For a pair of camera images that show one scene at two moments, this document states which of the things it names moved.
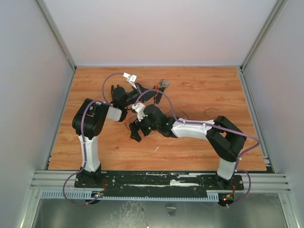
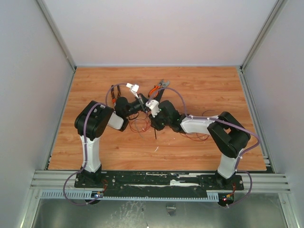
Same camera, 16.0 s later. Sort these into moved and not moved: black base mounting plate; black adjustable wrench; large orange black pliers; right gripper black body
Moved: right gripper black body
Not moved: large orange black pliers; black adjustable wrench; black base mounting plate
